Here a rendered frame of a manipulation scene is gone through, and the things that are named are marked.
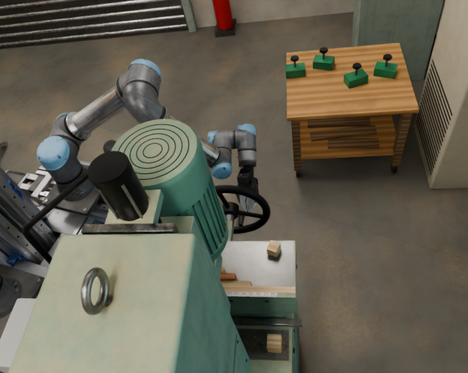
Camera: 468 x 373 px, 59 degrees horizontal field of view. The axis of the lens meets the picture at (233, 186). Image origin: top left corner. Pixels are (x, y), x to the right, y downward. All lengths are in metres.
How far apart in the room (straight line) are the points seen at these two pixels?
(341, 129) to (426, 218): 0.70
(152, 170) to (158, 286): 0.23
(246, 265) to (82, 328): 0.75
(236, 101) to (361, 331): 1.84
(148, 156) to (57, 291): 0.27
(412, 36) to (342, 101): 0.94
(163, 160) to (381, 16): 2.37
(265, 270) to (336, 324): 0.95
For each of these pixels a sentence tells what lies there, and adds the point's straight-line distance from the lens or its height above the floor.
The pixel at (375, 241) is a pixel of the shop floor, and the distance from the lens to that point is 2.36.
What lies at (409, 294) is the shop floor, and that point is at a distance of 2.25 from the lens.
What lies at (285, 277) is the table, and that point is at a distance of 1.24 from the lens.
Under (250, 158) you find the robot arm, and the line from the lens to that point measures 1.62.
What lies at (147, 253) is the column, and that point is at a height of 1.52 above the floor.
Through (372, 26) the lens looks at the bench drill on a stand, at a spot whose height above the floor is 0.45.
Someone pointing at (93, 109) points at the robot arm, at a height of 1.10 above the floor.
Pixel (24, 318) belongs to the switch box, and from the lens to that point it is 0.71.
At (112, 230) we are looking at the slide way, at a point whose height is 1.52.
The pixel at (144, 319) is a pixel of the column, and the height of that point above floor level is 1.52.
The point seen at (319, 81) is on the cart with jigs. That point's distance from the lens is 2.40.
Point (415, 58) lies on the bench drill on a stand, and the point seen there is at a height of 0.19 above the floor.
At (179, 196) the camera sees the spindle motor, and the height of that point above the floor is 1.46.
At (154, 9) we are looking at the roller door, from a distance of 4.05.
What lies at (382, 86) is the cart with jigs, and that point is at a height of 0.53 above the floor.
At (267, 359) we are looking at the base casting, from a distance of 1.27.
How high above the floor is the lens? 2.02
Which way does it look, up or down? 51 degrees down
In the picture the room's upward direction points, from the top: 14 degrees counter-clockwise
